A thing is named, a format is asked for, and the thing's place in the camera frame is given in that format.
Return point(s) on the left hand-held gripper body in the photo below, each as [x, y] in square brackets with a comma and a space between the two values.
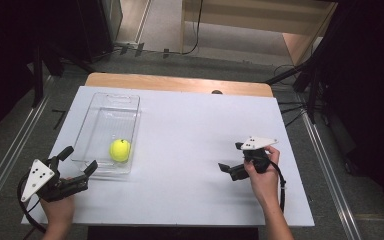
[38, 176]

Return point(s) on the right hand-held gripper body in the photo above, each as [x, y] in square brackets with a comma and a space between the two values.
[258, 142]

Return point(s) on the yellow tennis ball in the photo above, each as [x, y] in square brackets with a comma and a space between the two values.
[119, 150]

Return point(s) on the clear plastic container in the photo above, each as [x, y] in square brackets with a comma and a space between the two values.
[108, 123]

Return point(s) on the person's left hand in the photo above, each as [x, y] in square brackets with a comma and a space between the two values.
[58, 211]

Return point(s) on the person's right hand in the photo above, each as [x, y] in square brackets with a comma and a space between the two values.
[266, 186]

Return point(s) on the white board sheet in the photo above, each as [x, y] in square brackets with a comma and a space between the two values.
[193, 150]

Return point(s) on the small dark knob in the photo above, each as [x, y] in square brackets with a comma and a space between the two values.
[217, 92]

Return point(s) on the black tripod stand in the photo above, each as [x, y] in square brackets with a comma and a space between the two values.
[308, 76]

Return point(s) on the wooden table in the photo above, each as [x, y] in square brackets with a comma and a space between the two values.
[166, 82]

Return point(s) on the wooden panel partition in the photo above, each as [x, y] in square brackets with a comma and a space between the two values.
[246, 16]

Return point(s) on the dark cabinet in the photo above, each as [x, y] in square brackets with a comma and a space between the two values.
[96, 26]

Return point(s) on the metal floor rail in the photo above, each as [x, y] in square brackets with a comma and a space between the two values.
[330, 173]
[11, 156]

